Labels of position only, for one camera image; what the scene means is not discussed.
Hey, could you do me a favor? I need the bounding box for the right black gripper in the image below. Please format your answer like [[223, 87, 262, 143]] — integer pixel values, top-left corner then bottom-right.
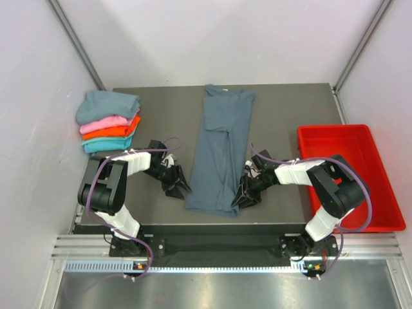
[[232, 171, 270, 210]]

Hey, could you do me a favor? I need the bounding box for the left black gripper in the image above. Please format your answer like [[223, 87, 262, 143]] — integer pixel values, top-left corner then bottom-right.
[[143, 164, 192, 200]]

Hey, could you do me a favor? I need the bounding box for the slate blue t shirt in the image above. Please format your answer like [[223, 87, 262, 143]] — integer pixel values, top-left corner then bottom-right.
[[185, 85, 256, 217]]

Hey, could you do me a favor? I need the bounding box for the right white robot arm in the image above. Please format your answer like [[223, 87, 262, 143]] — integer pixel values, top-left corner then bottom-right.
[[232, 150, 372, 259]]

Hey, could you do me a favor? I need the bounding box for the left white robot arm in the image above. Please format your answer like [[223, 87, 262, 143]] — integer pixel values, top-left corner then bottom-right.
[[77, 140, 192, 257]]

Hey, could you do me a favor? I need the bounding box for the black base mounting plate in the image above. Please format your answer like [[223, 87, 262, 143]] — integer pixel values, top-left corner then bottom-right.
[[108, 234, 341, 259]]

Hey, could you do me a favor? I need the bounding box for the folded orange t shirt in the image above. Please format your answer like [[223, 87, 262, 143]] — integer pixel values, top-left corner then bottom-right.
[[82, 115, 141, 140]]

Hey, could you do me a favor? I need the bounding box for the folded pink t shirt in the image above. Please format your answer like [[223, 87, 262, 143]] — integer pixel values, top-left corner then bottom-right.
[[80, 109, 140, 135]]

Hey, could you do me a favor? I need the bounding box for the folded turquoise t shirt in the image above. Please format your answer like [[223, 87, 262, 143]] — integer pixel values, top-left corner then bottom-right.
[[81, 135, 133, 154]]

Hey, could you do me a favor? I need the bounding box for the folded grey-blue t shirt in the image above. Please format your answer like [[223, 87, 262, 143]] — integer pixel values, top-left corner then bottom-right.
[[76, 90, 140, 125]]

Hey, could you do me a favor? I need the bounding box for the red plastic bin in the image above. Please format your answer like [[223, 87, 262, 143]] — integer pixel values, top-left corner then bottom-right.
[[297, 124, 406, 232]]

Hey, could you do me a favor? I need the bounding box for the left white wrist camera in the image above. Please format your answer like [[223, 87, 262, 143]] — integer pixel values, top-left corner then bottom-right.
[[161, 154, 177, 169]]

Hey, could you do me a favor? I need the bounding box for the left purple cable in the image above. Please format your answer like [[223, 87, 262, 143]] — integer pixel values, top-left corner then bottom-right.
[[84, 136, 181, 280]]

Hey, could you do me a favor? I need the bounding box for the purple cable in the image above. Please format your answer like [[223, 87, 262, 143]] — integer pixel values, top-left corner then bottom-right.
[[84, 136, 181, 280], [250, 141, 374, 280]]

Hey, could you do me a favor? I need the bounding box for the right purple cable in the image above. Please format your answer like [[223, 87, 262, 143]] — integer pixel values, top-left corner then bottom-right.
[[250, 141, 374, 280]]

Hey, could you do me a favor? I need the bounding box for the grey slotted cable duct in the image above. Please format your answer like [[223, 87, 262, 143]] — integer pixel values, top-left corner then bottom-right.
[[64, 260, 324, 274]]

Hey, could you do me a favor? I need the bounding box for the aluminium frame rail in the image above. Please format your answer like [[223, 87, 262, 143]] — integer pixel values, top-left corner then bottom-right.
[[51, 233, 402, 261]]

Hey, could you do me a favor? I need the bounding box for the left corner aluminium post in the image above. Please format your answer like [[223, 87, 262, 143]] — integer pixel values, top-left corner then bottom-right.
[[45, 0, 106, 91]]

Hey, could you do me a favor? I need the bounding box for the corner aluminium post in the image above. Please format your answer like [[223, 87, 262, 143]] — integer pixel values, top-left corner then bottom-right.
[[45, 0, 106, 91], [333, 0, 394, 93]]

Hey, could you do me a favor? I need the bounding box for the right corner aluminium post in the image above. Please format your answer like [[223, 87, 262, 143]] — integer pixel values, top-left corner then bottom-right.
[[333, 0, 394, 93]]

